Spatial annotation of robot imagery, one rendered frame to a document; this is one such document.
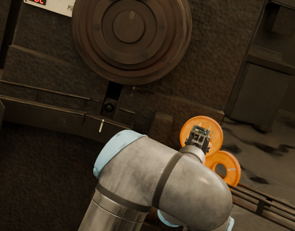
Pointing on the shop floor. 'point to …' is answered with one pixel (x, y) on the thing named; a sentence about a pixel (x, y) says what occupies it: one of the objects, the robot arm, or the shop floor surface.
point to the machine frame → (175, 96)
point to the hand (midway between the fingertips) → (203, 132)
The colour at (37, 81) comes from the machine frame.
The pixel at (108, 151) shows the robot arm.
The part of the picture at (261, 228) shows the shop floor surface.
